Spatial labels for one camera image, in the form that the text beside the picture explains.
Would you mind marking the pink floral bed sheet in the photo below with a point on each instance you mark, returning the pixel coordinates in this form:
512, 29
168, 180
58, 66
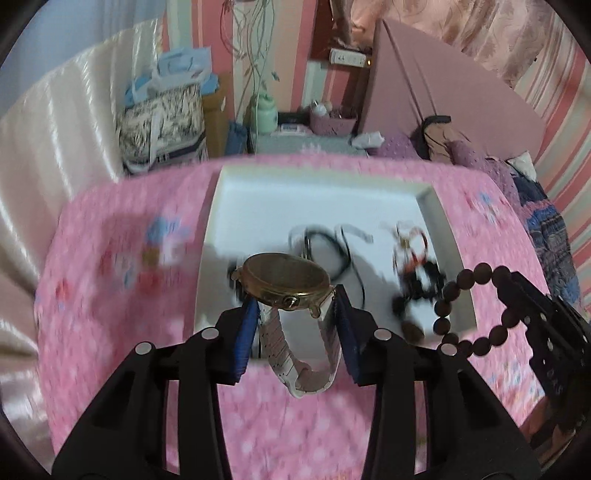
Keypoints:
122, 268

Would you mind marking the pink headboard panel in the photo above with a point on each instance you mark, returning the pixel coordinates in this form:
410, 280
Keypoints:
415, 76

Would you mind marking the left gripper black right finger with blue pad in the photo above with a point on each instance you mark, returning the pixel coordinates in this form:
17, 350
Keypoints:
434, 416

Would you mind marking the light blue paper bag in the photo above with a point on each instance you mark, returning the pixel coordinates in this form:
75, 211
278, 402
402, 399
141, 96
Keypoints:
173, 69

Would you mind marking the white shallow cardboard tray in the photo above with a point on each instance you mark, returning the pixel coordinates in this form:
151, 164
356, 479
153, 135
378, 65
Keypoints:
257, 209

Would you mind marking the green water bottle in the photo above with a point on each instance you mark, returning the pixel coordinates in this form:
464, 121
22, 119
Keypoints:
264, 117

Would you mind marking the brown cardboard box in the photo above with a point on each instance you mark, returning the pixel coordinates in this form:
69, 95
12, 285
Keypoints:
216, 117

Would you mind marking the black white floral tote bag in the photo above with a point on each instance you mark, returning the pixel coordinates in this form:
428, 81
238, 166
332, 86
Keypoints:
164, 131

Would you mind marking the white power strip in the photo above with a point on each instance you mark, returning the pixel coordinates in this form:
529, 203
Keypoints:
350, 58

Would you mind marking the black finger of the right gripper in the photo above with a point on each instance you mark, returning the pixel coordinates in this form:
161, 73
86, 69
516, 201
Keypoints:
525, 303

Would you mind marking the pink plastic basket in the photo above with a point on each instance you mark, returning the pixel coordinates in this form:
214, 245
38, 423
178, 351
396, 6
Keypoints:
337, 123

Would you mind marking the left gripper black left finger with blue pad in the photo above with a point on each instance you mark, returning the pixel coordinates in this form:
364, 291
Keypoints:
157, 416

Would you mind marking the cream satin curtain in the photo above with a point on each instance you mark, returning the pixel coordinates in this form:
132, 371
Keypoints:
57, 139

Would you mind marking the pink patterned curtain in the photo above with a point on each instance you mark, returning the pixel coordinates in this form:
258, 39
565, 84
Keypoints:
504, 37

